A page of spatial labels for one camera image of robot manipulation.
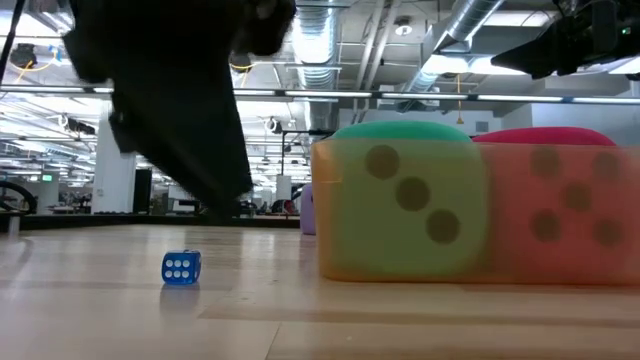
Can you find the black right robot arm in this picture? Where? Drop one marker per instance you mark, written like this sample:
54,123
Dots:
631,20

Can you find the green foam die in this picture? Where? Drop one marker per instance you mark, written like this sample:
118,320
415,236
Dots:
400,131

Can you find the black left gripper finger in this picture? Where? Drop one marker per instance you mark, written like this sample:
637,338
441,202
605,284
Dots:
170,145
227,150

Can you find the red foam die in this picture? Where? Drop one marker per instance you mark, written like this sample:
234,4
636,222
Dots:
545,136

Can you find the white building column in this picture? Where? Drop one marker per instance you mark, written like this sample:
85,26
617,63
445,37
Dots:
114,165

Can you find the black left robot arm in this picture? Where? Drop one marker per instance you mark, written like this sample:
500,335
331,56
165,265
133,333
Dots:
87,40

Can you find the purple foam die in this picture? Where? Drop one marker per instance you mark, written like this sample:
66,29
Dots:
308,210

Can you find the silver ventilation duct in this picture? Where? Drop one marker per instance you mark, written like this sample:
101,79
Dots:
315,35
465,20

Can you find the small blue die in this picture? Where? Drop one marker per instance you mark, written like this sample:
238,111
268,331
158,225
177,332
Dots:
181,267

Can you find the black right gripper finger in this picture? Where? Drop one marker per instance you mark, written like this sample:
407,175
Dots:
545,52

